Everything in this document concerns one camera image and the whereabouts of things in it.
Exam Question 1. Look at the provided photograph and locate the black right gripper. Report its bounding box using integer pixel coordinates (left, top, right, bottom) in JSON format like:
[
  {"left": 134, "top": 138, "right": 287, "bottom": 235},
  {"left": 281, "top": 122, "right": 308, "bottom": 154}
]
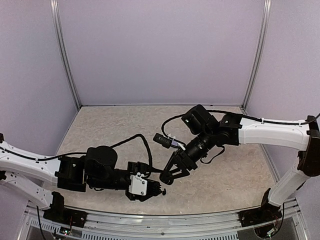
[{"left": 161, "top": 128, "right": 215, "bottom": 182}]

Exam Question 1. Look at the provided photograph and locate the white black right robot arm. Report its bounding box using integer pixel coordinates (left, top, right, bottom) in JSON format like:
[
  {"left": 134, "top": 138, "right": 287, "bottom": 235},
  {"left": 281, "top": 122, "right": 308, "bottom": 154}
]
[{"left": 159, "top": 104, "right": 320, "bottom": 222}]

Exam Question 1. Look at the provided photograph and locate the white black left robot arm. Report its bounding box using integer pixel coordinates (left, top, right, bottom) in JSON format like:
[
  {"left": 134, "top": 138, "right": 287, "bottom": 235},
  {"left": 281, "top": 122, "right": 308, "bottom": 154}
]
[{"left": 0, "top": 134, "right": 166, "bottom": 202}]

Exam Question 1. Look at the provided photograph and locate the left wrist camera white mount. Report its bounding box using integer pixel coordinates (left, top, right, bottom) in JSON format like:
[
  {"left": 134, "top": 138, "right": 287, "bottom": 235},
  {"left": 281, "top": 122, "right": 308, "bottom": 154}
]
[{"left": 127, "top": 162, "right": 148, "bottom": 196}]

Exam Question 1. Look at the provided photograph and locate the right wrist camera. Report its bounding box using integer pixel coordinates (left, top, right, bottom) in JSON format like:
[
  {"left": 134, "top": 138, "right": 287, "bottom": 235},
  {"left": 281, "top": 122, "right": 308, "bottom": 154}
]
[{"left": 153, "top": 133, "right": 186, "bottom": 150}]

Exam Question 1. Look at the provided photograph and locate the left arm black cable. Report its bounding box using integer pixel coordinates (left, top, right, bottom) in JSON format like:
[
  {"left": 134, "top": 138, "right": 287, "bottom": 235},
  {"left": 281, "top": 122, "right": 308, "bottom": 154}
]
[{"left": 0, "top": 133, "right": 163, "bottom": 173}]

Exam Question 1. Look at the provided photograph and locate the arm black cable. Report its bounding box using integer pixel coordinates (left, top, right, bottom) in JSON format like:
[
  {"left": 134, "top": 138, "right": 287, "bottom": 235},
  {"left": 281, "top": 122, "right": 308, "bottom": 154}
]
[
  {"left": 161, "top": 109, "right": 320, "bottom": 141},
  {"left": 0, "top": 133, "right": 163, "bottom": 173}
]

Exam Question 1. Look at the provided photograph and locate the aluminium front rail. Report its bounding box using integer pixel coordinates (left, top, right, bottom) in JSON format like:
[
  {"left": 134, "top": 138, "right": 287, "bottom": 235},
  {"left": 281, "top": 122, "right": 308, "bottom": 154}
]
[{"left": 16, "top": 199, "right": 310, "bottom": 240}]

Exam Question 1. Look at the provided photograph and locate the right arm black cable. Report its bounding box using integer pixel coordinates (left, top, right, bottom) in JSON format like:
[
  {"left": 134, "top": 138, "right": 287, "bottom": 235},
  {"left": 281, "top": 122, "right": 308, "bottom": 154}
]
[{"left": 161, "top": 109, "right": 320, "bottom": 141}]

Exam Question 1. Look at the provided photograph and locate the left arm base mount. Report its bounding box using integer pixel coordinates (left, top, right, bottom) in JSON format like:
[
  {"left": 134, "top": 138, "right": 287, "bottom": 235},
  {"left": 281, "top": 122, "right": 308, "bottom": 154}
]
[{"left": 43, "top": 191, "right": 88, "bottom": 228}]

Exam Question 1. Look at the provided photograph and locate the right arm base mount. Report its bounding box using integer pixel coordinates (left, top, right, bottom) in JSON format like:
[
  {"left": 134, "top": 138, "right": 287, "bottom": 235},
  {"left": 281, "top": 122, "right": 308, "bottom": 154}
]
[{"left": 238, "top": 188, "right": 283, "bottom": 227}]

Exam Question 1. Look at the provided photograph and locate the aluminium corner post right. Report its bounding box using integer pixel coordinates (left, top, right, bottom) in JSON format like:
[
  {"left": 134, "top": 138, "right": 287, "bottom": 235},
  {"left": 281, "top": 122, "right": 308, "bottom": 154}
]
[{"left": 241, "top": 0, "right": 272, "bottom": 112}]

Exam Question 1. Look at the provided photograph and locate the aluminium corner post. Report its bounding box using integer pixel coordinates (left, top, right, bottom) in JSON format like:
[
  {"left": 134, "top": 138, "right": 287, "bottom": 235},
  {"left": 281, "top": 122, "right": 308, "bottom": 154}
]
[
  {"left": 241, "top": 0, "right": 272, "bottom": 112},
  {"left": 50, "top": 0, "right": 82, "bottom": 111}
]

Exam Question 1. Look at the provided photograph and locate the aluminium corner post left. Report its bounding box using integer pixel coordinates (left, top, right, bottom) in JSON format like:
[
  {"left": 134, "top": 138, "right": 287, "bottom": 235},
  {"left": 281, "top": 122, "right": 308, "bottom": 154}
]
[{"left": 50, "top": 0, "right": 82, "bottom": 111}]

